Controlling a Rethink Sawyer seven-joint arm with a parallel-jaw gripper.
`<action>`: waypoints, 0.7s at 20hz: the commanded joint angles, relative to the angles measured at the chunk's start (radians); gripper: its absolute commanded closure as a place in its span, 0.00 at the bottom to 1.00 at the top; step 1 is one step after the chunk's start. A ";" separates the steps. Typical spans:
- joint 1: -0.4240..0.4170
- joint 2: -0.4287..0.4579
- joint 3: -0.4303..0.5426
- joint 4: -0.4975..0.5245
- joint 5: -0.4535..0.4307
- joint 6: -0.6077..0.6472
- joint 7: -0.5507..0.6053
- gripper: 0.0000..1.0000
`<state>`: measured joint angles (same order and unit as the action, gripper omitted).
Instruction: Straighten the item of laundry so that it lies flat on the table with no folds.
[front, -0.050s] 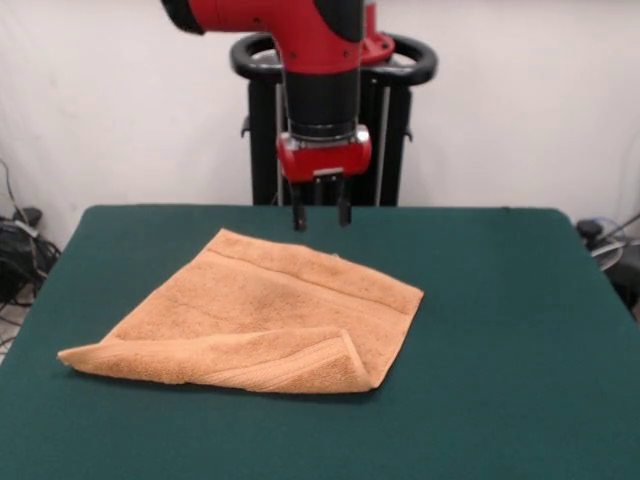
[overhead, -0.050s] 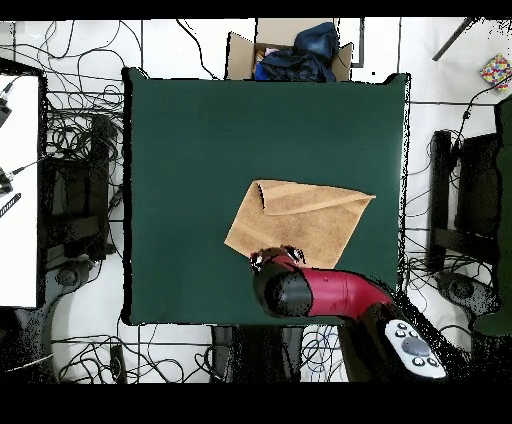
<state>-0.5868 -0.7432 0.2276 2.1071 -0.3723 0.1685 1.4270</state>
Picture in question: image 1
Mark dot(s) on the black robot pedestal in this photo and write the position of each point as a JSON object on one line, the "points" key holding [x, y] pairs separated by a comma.
{"points": [[400, 150]]}

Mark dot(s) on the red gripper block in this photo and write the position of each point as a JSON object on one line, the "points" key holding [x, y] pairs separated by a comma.
{"points": [[325, 160]]}

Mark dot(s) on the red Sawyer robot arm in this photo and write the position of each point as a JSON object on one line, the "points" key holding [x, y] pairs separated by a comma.
{"points": [[310, 40]]}

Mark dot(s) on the orange terry towel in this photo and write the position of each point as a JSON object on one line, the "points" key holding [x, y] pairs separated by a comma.
{"points": [[260, 310]]}

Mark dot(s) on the dark green table cloth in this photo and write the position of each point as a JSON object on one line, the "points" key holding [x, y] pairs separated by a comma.
{"points": [[500, 350]]}

